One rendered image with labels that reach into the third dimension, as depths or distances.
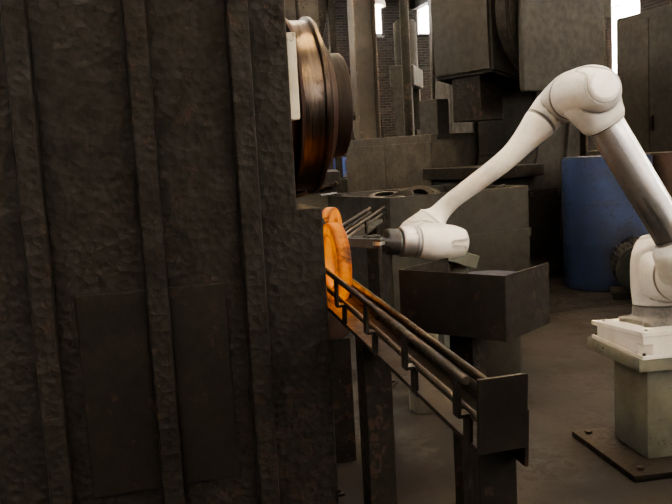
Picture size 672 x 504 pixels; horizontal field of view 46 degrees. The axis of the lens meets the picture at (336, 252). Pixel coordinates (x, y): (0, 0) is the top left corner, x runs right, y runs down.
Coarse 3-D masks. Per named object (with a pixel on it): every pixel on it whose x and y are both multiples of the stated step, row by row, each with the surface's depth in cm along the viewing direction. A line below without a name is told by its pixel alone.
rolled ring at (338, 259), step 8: (328, 224) 186; (336, 224) 185; (328, 232) 185; (336, 232) 182; (344, 232) 182; (328, 240) 191; (336, 240) 180; (344, 240) 181; (328, 248) 193; (336, 248) 180; (344, 248) 180; (328, 256) 194; (336, 256) 180; (344, 256) 180; (328, 264) 194; (336, 264) 180; (344, 264) 179; (336, 272) 181; (344, 272) 180; (328, 280) 192; (344, 280) 180; (328, 296) 190; (344, 296) 184
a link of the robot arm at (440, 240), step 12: (420, 228) 228; (432, 228) 228; (444, 228) 228; (456, 228) 230; (432, 240) 226; (444, 240) 227; (456, 240) 228; (468, 240) 230; (432, 252) 227; (444, 252) 228; (456, 252) 229
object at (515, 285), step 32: (416, 288) 176; (448, 288) 171; (480, 288) 166; (512, 288) 165; (544, 288) 176; (416, 320) 177; (448, 320) 172; (480, 320) 167; (512, 320) 165; (544, 320) 177; (480, 352) 181
